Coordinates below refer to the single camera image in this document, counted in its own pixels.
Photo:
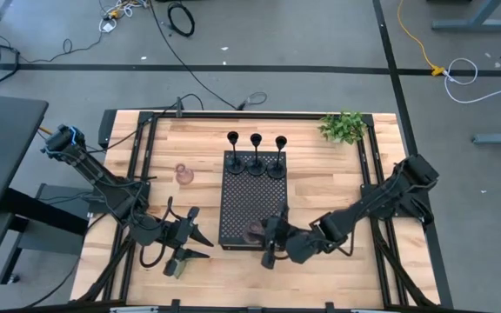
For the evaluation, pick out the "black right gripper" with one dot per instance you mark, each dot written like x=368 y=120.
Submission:
x=278 y=235

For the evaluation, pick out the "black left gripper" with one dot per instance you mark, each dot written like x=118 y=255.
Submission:
x=178 y=237

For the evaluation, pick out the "black tall candlestick holder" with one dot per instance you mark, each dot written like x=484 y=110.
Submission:
x=276 y=170
x=256 y=167
x=235 y=165

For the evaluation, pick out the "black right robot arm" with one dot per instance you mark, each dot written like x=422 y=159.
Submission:
x=363 y=204

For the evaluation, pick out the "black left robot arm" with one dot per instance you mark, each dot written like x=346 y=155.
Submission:
x=98 y=178

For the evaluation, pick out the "black perforated metal riser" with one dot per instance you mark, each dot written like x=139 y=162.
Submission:
x=250 y=200

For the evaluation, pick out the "green plant in white pot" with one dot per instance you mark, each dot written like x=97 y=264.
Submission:
x=343 y=127

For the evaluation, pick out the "black control box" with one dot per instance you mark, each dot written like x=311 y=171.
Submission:
x=107 y=128

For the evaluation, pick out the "black desk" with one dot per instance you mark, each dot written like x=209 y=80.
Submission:
x=2 y=143

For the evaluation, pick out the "grey desk leg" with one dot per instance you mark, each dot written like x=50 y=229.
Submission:
x=472 y=24

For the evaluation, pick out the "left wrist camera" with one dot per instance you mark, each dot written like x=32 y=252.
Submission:
x=174 y=268

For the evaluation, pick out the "black aluminium table frame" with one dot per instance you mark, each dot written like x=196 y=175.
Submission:
x=255 y=115

